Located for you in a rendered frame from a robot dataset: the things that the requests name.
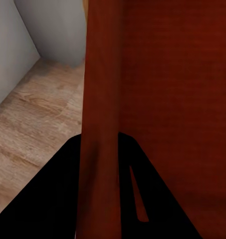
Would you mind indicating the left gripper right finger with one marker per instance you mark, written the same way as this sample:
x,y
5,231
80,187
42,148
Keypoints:
x,y
167,220

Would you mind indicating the storage box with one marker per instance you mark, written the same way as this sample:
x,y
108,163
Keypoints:
x,y
154,70

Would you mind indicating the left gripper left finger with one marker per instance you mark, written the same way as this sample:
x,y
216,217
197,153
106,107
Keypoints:
x,y
46,208

